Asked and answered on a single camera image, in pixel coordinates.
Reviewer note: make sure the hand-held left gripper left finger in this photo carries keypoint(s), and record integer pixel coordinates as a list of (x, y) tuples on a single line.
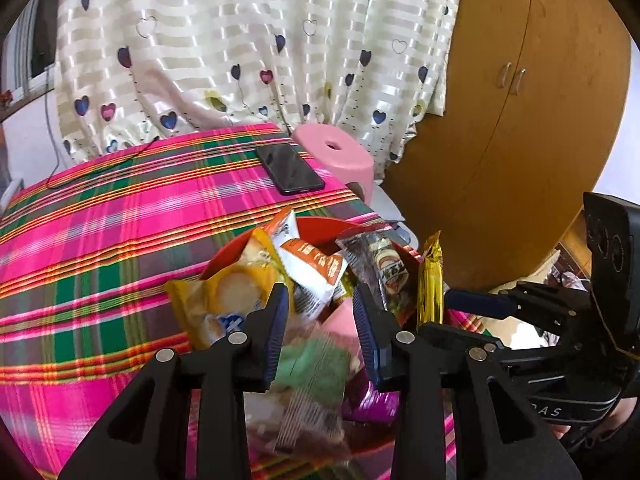
[(277, 330)]

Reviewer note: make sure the brown snack packet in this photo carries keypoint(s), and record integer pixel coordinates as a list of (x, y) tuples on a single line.
[(385, 270)]

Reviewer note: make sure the cream heart-print curtain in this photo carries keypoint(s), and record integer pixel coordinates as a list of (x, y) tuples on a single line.
[(225, 35)]

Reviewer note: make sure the beige cloth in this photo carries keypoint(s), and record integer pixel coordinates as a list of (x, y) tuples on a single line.
[(545, 270)]

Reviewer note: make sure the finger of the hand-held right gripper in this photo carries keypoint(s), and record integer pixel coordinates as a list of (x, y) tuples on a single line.
[(480, 302), (450, 334)]

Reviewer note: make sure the person's right hand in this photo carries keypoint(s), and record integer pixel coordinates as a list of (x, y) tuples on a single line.
[(627, 417)]

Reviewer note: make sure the window frame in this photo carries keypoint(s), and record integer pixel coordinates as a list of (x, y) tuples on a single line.
[(40, 50)]

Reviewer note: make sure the yellow potato chip bag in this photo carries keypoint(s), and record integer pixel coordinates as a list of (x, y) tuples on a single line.
[(225, 290)]

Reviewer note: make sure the pink green plaid tablecloth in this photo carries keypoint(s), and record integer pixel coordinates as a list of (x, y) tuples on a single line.
[(100, 260)]

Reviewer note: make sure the purple snack packet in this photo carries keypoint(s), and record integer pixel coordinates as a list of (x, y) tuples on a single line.
[(372, 405)]

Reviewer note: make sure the black smartphone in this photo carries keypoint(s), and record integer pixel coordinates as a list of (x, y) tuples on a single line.
[(290, 170)]

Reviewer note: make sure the red round plastic basin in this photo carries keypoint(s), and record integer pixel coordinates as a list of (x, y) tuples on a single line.
[(320, 232)]

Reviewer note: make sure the white and orange snack packet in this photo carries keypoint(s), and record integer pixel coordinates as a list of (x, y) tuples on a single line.
[(310, 260)]

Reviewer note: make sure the gold foil snack bar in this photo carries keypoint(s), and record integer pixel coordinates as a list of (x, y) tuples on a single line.
[(430, 290)]

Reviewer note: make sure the mint green cookie packet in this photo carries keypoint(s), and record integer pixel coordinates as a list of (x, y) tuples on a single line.
[(310, 375)]

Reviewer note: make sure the pink plastic stool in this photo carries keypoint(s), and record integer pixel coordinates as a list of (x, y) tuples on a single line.
[(350, 165)]

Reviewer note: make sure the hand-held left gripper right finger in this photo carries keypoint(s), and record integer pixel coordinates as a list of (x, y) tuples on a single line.
[(367, 340)]

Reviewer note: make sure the pink snack packet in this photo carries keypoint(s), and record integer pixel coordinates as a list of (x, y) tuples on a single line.
[(340, 320)]

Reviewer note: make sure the wooden cabinet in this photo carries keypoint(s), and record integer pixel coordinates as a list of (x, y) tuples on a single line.
[(525, 135)]

